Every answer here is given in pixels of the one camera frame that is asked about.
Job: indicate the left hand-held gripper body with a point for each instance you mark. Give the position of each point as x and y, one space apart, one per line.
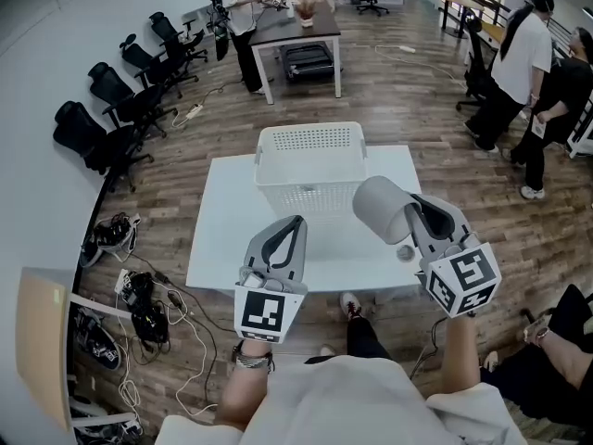
266 313

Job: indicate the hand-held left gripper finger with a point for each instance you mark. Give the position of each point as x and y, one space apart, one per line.
254 248
300 258

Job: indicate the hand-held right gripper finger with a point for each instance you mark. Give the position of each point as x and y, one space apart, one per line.
458 223
421 237

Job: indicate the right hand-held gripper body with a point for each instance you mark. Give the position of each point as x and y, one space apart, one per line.
468 276

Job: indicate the grey cup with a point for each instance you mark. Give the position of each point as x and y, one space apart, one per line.
377 202

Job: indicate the white perforated plastic basket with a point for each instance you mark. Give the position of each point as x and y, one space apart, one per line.
310 174

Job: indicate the person's left forearm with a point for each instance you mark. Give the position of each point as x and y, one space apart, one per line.
243 392

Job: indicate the person's right forearm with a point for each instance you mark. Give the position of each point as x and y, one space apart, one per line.
459 355

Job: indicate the small round grey cap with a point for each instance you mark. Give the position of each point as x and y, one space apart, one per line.
405 252

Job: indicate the person's white shoe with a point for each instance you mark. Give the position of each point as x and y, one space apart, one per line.
349 304

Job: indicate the person's black trouser leg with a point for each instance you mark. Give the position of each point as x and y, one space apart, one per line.
366 339

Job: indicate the person's white shirt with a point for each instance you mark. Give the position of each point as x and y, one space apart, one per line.
343 406

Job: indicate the white power strip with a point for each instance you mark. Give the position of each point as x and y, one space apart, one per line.
194 111
407 48

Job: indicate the white metal shelf cart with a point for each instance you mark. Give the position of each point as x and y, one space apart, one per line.
581 132

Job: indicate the black suitcase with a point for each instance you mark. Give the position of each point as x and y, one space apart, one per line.
306 60

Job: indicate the dark table with white legs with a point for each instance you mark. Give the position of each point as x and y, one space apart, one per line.
296 33

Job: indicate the wooden desk with black legs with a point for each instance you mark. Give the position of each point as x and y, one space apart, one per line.
468 3

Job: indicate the black hanging bag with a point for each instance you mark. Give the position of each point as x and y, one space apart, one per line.
220 30

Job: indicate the light wooden board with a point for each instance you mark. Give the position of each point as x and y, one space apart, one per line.
39 341

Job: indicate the potted plant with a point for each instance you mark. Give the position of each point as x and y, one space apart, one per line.
306 13

